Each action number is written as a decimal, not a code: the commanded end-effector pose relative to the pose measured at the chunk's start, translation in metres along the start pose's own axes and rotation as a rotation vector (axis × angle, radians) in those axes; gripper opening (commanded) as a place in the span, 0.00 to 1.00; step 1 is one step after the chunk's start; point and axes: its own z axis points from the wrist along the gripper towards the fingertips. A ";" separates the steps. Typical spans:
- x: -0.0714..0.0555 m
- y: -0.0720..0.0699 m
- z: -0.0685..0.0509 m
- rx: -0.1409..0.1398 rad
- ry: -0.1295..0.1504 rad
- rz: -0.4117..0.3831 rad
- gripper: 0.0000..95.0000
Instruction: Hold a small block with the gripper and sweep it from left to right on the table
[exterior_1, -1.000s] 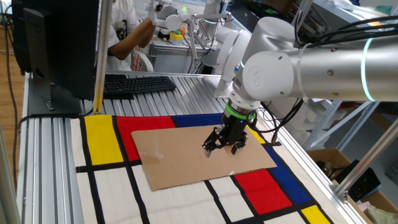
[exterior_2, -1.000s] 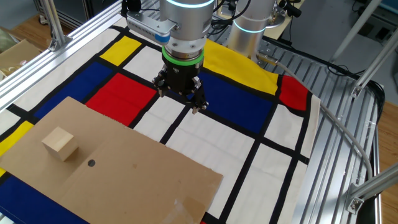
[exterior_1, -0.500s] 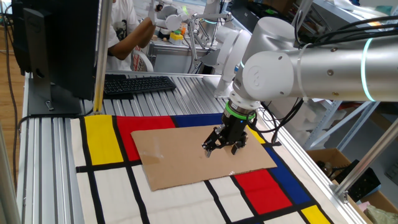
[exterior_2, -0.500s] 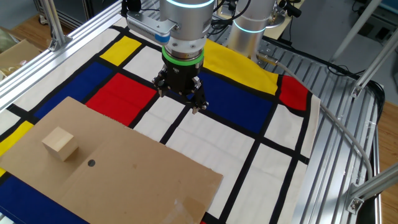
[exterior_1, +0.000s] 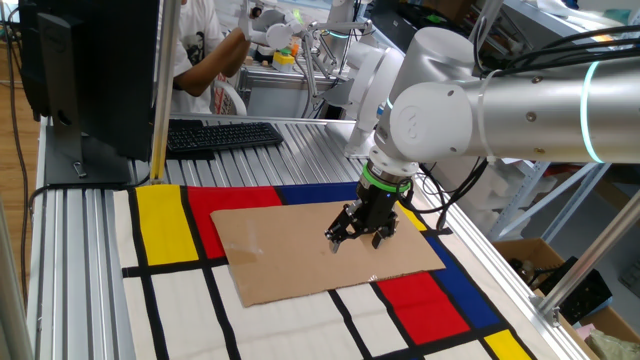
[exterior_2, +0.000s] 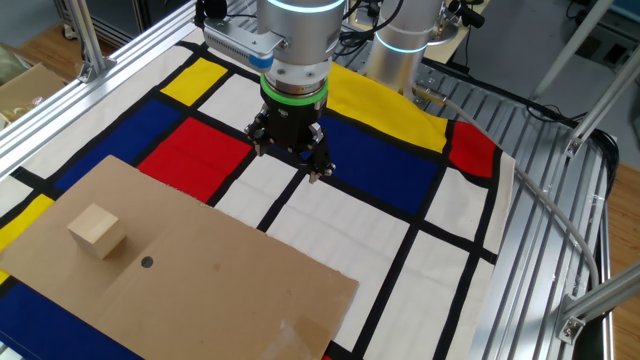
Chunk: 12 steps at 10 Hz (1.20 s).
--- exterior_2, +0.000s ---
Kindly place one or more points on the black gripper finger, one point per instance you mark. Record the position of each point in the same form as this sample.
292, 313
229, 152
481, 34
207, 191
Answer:
259, 132
320, 160

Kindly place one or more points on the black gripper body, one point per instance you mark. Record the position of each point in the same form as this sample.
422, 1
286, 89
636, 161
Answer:
292, 125

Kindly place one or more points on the small wooden block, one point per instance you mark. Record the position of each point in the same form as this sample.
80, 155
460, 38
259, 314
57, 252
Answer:
97, 232

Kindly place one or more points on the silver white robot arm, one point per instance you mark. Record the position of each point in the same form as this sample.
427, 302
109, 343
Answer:
300, 40

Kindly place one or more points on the colour block patterned cloth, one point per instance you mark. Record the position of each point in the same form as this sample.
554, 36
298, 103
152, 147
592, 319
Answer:
350, 235

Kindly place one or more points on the brown cardboard sheet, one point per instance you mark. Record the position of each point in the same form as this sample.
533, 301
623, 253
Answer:
200, 280

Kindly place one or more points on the dark equipment cabinet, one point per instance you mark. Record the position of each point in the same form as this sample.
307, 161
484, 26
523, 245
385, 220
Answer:
130, 20

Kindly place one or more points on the black webcam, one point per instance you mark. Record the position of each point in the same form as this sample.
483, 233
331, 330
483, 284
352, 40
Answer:
465, 12

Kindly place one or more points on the open cardboard box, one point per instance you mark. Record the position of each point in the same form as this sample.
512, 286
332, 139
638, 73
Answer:
30, 90

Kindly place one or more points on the pale grey slanted leg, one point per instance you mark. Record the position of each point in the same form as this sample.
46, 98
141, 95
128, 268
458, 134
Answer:
575, 45

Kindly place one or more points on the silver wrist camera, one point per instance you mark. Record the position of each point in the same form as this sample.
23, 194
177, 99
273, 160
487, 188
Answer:
235, 42

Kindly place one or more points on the aluminium frame strut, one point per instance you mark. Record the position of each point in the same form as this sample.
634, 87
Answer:
605, 102
85, 30
600, 297

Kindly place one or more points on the aluminium table edge rail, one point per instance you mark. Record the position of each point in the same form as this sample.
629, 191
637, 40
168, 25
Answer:
50, 117

